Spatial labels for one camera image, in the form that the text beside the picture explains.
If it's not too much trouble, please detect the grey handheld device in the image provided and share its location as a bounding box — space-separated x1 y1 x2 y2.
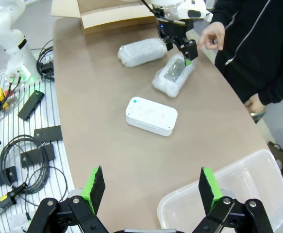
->
249 110 267 124

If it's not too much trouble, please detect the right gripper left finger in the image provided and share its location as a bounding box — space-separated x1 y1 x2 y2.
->
27 165 110 233

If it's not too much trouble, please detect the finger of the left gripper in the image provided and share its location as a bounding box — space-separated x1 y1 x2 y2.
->
176 37 199 67
165 37 174 52

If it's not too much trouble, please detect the clear plastic container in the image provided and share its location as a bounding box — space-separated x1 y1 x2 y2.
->
157 149 283 233

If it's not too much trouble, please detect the person in black zip jacket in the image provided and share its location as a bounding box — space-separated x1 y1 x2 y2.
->
209 0 283 106

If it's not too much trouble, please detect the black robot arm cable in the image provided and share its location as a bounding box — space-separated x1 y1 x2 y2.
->
141 0 162 17

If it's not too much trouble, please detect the bubble-wrapped clock with label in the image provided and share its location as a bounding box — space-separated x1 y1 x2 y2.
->
152 54 196 98

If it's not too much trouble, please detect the plain bubble-wrapped clock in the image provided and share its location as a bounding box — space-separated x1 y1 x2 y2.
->
117 37 168 68

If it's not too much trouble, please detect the left forearm in black sleeve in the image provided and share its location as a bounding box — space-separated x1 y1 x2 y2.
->
257 60 283 106

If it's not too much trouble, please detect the person's right hand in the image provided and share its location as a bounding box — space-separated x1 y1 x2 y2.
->
196 22 226 51

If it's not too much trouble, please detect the person's left hand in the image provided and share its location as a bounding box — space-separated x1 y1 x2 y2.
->
244 94 266 115

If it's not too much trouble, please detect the large coiled black cable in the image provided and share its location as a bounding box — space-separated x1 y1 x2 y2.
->
0 135 69 195

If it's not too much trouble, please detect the brown cardboard box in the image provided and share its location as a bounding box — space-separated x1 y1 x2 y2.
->
50 0 157 36

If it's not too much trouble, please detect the black flat mounting plate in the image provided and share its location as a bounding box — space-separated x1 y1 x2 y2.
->
33 126 63 143
18 90 45 120
0 166 18 189
20 143 56 168

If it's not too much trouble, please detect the white unwrapped digital clock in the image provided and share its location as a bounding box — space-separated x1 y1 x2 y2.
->
125 96 179 137

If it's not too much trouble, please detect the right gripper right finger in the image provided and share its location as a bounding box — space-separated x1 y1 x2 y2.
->
192 166 274 233

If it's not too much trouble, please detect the right forearm in black sleeve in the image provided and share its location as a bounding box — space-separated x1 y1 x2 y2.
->
209 0 233 27

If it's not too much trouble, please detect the small coiled black cable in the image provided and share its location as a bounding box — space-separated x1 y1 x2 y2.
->
36 40 56 80

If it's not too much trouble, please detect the black grey enabling handle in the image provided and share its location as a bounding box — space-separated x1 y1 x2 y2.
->
0 183 28 220

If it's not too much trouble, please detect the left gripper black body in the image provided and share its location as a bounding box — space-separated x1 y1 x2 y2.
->
155 8 188 46

